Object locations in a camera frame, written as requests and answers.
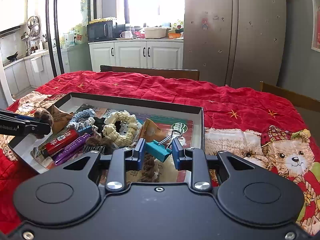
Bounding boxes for black microwave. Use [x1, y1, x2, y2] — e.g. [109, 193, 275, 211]
[87, 21, 118, 43]

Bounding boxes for white kitchen cabinet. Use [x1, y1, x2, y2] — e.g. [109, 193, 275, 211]
[88, 39, 184, 73]

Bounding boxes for white wall shelf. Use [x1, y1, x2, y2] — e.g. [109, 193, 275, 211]
[309, 0, 320, 53]

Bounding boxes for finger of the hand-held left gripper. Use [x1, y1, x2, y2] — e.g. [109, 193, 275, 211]
[0, 109, 34, 121]
[19, 122, 52, 136]

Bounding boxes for teal binder clip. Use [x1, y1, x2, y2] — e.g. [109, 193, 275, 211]
[145, 129, 185, 162]

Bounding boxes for white plastic basin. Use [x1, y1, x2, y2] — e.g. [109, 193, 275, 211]
[144, 27, 167, 39]

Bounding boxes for black door frame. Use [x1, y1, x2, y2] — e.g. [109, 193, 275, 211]
[46, 0, 66, 77]

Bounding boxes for blue and white scrunchie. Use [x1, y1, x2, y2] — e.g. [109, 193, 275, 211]
[66, 108, 96, 128]

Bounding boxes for silver refrigerator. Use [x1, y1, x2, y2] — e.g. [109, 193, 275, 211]
[182, 0, 287, 88]

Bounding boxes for black and white scrunchie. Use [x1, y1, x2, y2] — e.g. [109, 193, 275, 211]
[93, 116, 108, 137]

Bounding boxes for red printed blanket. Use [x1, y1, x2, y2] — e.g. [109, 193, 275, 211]
[0, 70, 320, 235]

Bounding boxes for steel pot lids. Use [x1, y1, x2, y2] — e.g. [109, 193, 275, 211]
[27, 15, 41, 37]

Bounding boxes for white hanging bin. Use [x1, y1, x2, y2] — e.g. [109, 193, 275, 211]
[30, 56, 45, 73]

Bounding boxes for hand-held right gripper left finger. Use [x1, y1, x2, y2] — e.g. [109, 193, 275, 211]
[62, 138, 146, 192]

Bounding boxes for brown furry hair claw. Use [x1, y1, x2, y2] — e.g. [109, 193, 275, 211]
[33, 108, 54, 140]
[82, 137, 115, 156]

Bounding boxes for brown triangular snack packet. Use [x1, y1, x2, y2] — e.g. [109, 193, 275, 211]
[138, 118, 164, 146]
[47, 104, 75, 133]

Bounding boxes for blue binder clip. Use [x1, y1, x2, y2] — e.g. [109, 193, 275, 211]
[76, 121, 94, 136]

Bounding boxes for cream knitted scrunchie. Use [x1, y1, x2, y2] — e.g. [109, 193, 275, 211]
[102, 111, 138, 146]

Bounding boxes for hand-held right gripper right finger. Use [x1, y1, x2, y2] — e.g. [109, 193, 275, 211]
[171, 138, 254, 191]

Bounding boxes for red lighter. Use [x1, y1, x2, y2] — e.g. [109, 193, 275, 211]
[31, 129, 81, 158]

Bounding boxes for black cardboard box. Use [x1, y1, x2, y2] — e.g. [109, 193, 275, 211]
[7, 92, 206, 183]

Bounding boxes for purple lighter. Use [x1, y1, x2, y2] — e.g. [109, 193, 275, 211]
[53, 133, 92, 166]

